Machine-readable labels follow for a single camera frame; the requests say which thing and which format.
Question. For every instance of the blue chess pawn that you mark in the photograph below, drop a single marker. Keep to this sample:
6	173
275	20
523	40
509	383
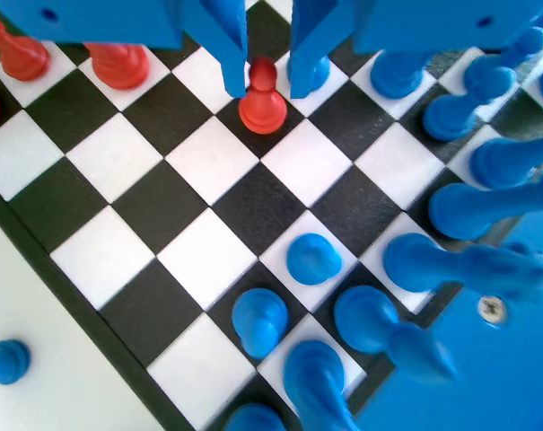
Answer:
319	74
446	119
524	42
8	361
491	78
313	260
260	321

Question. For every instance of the red chess pawn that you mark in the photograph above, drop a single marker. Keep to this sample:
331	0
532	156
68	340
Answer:
262	112
24	58

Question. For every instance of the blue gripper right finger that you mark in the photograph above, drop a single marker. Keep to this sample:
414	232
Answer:
316	27

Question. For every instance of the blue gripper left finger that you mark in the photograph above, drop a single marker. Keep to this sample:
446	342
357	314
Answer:
208	27

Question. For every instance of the blue chess bishop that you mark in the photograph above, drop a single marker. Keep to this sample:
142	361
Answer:
365	319
500	164

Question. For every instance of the chessboard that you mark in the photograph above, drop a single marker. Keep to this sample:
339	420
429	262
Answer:
248	197

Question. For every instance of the silver cross-head screw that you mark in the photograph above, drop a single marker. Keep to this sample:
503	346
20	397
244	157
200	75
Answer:
491	310

